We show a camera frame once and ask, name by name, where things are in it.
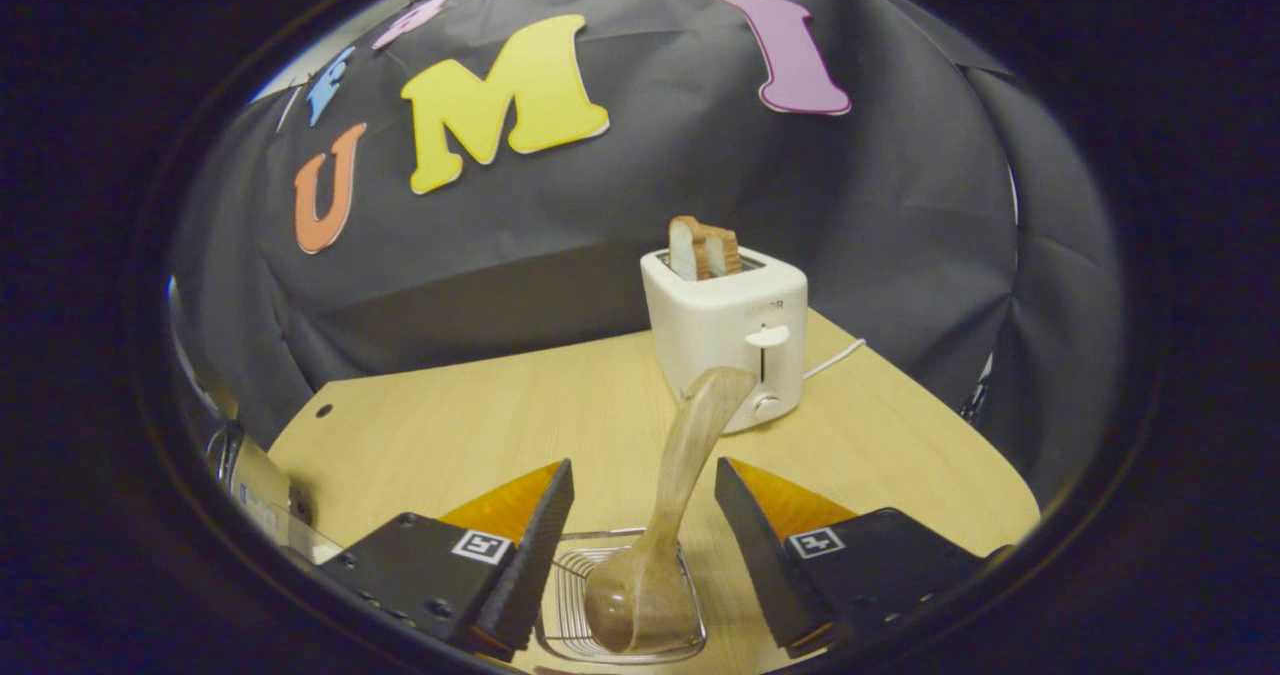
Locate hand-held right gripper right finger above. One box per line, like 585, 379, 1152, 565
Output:
714, 457, 1011, 659

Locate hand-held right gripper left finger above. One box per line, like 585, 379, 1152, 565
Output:
318, 458, 576, 661

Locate metal wire chopstick holder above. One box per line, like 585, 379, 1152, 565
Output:
537, 528, 708, 666

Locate wooden spoon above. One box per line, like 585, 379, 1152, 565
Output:
583, 367, 758, 656

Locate silver black rice cooker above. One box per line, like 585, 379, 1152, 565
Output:
205, 420, 316, 556

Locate white toaster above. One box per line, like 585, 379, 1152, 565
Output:
640, 247, 809, 434

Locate black backdrop cloth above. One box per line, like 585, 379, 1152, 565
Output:
170, 0, 1126, 501

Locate white toaster cable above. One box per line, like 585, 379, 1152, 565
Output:
803, 338, 867, 381

